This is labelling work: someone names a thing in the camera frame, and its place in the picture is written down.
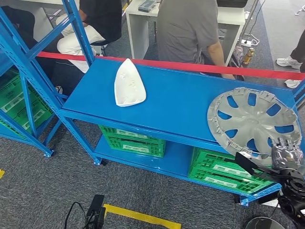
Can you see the chrome stanchion post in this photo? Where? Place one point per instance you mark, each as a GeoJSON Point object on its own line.
{"type": "Point", "coordinates": [262, 223]}

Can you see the red barrier belt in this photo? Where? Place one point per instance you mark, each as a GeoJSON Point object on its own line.
{"type": "Point", "coordinates": [166, 65]}

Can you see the black office chair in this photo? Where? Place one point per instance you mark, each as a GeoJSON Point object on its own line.
{"type": "Point", "coordinates": [99, 42]}

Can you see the white power strip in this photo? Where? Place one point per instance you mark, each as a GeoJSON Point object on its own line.
{"type": "Point", "coordinates": [248, 42]}

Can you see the silver wheel hubcap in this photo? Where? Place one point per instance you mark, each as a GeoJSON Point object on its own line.
{"type": "Point", "coordinates": [250, 121]}

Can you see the clear plastic case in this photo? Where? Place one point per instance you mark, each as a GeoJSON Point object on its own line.
{"type": "Point", "coordinates": [147, 5]}

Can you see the white plastic shell part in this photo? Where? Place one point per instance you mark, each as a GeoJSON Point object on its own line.
{"type": "Point", "coordinates": [129, 85]}

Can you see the black device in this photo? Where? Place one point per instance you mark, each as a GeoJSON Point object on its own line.
{"type": "Point", "coordinates": [232, 2]}

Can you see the blue metal shelf rack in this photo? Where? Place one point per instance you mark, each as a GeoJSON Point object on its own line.
{"type": "Point", "coordinates": [176, 98]}
{"type": "Point", "coordinates": [28, 104]}

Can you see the green folding plastic crate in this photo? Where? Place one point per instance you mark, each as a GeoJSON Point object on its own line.
{"type": "Point", "coordinates": [214, 158]}
{"type": "Point", "coordinates": [114, 148]}
{"type": "Point", "coordinates": [9, 87]}
{"type": "Point", "coordinates": [43, 115]}
{"type": "Point", "coordinates": [197, 178]}
{"type": "Point", "coordinates": [107, 131]}

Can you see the crumpled plastic bag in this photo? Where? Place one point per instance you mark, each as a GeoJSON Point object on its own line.
{"type": "Point", "coordinates": [238, 53]}

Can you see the thin metal pole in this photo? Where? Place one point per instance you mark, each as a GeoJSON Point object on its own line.
{"type": "Point", "coordinates": [248, 20]}

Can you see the golden bottle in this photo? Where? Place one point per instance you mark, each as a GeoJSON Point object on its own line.
{"type": "Point", "coordinates": [248, 57]}

